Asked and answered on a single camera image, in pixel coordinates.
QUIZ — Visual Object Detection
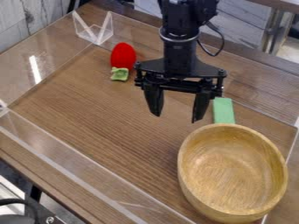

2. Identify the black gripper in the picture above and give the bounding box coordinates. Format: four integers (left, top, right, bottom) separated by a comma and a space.
134, 59, 226, 123

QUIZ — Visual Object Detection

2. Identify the green stick block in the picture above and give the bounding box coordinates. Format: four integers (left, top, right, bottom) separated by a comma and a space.
212, 97, 234, 124

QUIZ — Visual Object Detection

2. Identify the black cable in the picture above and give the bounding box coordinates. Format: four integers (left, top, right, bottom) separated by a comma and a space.
0, 198, 35, 214

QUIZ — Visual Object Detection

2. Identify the clear acrylic corner bracket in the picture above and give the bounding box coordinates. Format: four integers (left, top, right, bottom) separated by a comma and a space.
70, 11, 113, 46

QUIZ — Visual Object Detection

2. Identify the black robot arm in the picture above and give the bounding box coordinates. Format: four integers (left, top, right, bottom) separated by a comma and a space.
134, 0, 226, 122

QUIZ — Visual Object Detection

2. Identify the red plush strawberry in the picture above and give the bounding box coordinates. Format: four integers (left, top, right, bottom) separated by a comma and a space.
109, 42, 136, 81

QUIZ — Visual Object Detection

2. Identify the clear acrylic tray wall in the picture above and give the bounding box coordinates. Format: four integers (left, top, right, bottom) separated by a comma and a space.
0, 4, 299, 224

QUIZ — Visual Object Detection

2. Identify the brown wooden bowl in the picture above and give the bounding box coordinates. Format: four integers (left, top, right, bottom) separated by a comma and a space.
177, 123, 288, 224

